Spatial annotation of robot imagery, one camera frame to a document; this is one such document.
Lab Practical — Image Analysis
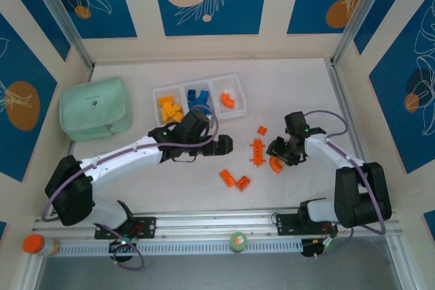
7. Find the orange curved lego piece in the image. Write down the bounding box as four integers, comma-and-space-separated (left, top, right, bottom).
268, 156, 285, 174
220, 91, 238, 110

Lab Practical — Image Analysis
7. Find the mint green zip pouch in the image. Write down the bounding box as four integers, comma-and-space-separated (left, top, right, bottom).
59, 77, 133, 141

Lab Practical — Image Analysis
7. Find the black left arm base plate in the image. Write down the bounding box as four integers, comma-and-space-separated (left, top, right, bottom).
93, 215, 157, 240

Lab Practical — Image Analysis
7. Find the orange lego brick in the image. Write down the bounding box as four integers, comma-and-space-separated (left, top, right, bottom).
219, 169, 237, 188
236, 175, 252, 192

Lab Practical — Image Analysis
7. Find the jar with orange lid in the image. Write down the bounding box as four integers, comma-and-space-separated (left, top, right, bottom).
22, 234, 60, 257

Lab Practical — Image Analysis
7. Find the orange cross-shaped lego piece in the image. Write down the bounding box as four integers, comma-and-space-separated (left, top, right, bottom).
249, 137, 266, 168

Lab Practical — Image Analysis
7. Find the green tape roll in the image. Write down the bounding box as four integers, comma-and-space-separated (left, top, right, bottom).
229, 231, 248, 254

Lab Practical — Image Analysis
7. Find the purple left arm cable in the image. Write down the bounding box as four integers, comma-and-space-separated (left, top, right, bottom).
41, 105, 220, 272

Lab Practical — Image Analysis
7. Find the white three-compartment tray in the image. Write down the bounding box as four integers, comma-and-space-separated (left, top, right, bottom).
152, 73, 250, 126

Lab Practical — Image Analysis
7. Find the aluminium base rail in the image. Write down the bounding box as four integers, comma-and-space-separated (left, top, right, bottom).
33, 206, 404, 236

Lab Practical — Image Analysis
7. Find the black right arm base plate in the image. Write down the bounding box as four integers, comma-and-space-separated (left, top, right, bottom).
273, 213, 339, 236

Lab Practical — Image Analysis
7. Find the white slotted cable duct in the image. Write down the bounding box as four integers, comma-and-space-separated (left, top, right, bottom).
54, 238, 303, 257

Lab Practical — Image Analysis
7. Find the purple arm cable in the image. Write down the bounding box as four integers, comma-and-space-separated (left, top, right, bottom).
304, 109, 387, 257
41, 105, 220, 272

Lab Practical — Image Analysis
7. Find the aluminium frame post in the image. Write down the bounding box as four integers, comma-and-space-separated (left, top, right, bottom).
331, 0, 398, 65
25, 0, 94, 70

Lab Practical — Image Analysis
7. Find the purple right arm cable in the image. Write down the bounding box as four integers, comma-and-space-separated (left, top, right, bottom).
304, 109, 387, 257

